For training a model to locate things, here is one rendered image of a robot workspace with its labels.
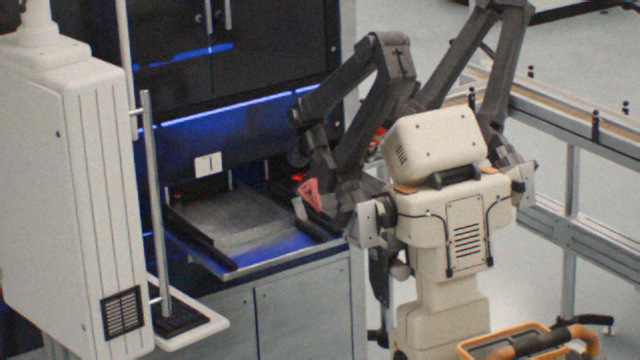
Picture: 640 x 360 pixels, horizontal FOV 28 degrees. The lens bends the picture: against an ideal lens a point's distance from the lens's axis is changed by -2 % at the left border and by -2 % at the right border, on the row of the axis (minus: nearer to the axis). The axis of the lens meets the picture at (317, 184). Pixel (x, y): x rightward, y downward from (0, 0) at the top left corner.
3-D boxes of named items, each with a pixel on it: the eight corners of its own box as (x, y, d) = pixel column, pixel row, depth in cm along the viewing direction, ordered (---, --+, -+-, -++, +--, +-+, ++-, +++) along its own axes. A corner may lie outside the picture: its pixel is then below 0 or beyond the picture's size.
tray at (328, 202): (278, 193, 395) (278, 183, 393) (351, 173, 407) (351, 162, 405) (339, 232, 368) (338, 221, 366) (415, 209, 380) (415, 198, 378)
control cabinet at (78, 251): (0, 308, 352) (-43, 31, 321) (61, 285, 363) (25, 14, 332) (97, 379, 316) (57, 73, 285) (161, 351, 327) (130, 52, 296)
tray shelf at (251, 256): (146, 221, 385) (145, 215, 385) (344, 164, 419) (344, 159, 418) (223, 281, 348) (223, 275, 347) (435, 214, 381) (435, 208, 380)
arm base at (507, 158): (499, 174, 318) (540, 164, 322) (485, 147, 321) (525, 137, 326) (488, 192, 325) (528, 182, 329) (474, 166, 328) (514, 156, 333)
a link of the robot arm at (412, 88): (411, 122, 337) (426, 129, 344) (427, 80, 337) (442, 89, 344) (374, 109, 344) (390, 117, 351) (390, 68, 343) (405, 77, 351)
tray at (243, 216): (160, 210, 387) (159, 200, 386) (237, 189, 399) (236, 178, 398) (214, 251, 360) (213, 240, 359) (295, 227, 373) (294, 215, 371)
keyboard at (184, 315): (85, 288, 359) (84, 280, 359) (127, 272, 368) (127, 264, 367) (167, 340, 331) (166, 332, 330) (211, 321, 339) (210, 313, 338)
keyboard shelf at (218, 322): (53, 304, 357) (52, 296, 356) (137, 272, 373) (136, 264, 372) (143, 366, 325) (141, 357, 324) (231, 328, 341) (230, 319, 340)
